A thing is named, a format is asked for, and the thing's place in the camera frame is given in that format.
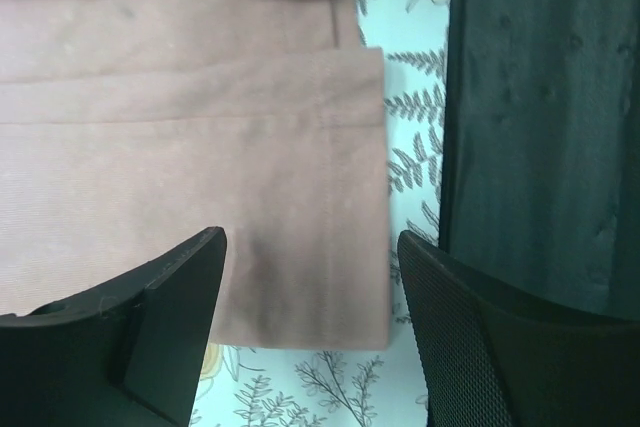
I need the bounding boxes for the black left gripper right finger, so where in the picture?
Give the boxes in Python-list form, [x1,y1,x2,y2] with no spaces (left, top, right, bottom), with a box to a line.
[397,231,639,427]

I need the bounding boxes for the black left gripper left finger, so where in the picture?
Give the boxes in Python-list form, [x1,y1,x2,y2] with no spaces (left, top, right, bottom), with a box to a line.
[1,227,226,427]

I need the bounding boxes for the pink printed t-shirt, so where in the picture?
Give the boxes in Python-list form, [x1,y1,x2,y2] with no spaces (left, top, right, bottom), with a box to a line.
[1,0,391,350]

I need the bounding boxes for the floral tablecloth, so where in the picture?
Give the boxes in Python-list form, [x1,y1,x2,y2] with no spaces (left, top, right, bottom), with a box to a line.
[191,0,450,426]

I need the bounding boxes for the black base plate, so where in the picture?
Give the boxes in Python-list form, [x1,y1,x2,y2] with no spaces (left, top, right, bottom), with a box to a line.
[439,0,639,320]

